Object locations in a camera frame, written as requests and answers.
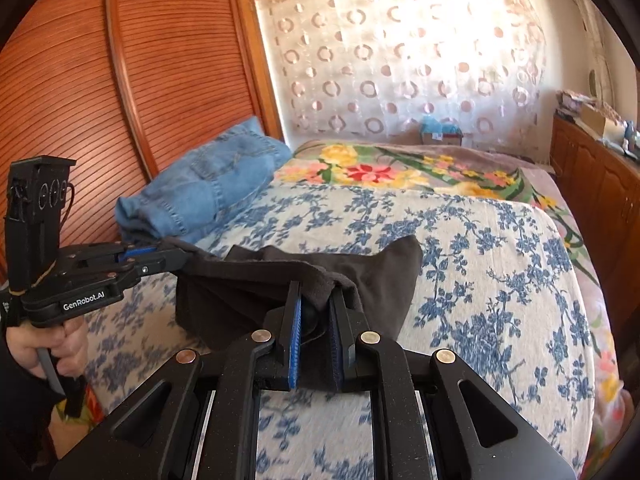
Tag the person's left forearm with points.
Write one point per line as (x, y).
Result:
(20, 410)

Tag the wooden louvered wardrobe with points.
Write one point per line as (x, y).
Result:
(150, 60)

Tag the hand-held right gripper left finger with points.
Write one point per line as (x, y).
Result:
(295, 340)

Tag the folded blue jeans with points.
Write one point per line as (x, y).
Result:
(210, 180)

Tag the person's left hand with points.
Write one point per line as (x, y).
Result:
(70, 347)

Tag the blue floral white bedsheet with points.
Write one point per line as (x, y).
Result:
(450, 285)

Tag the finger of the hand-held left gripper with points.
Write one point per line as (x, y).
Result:
(160, 267)
(150, 252)

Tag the wooden sideboard cabinet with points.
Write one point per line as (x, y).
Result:
(600, 185)

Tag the black pants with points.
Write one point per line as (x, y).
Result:
(240, 285)

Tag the sideboard top clutter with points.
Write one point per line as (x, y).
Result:
(627, 132)

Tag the box with blue item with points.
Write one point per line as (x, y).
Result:
(440, 130)

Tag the cardboard box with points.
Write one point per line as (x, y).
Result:
(597, 119)

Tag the pink floral blanket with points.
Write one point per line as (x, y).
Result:
(365, 170)

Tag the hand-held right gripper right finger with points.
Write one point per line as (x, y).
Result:
(336, 345)

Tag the beige side curtain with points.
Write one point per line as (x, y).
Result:
(597, 60)

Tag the sheer circle-patterned curtain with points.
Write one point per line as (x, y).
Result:
(400, 50)

